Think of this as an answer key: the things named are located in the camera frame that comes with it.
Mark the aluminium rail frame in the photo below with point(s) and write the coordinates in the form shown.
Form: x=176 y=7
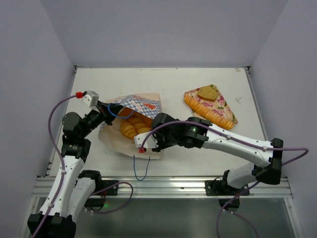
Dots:
x=194 y=187

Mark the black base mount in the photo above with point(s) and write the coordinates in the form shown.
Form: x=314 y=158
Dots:
x=219 y=187
x=96 y=204

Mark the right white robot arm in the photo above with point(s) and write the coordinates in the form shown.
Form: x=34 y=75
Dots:
x=264 y=157

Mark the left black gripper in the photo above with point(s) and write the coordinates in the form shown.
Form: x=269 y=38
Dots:
x=109 y=111

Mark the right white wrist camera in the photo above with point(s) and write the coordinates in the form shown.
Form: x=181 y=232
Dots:
x=145 y=141

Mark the scored orange bread loaf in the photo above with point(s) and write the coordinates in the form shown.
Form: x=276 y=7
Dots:
x=138 y=124

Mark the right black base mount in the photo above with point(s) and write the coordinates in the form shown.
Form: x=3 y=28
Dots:
x=219 y=187

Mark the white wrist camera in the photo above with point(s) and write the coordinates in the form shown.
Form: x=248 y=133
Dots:
x=91 y=99
x=145 y=141

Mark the floral tray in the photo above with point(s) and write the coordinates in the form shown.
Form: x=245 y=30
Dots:
x=219 y=106

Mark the herb bread slice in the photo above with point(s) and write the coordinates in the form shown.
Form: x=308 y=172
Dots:
x=207 y=93

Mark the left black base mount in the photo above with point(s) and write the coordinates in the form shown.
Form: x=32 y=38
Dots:
x=96 y=204

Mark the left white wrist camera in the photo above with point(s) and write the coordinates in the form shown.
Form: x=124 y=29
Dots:
x=91 y=99

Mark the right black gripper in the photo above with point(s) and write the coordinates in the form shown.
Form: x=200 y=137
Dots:
x=158 y=123

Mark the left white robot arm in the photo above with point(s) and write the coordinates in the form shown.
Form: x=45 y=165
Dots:
x=72 y=186

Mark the checkered paper bag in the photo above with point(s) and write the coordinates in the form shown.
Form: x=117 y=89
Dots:
x=146 y=107

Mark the small orange bread roll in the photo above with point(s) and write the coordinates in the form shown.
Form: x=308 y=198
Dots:
x=127 y=129

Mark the long ridged orange bread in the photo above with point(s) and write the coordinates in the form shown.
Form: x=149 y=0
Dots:
x=208 y=113

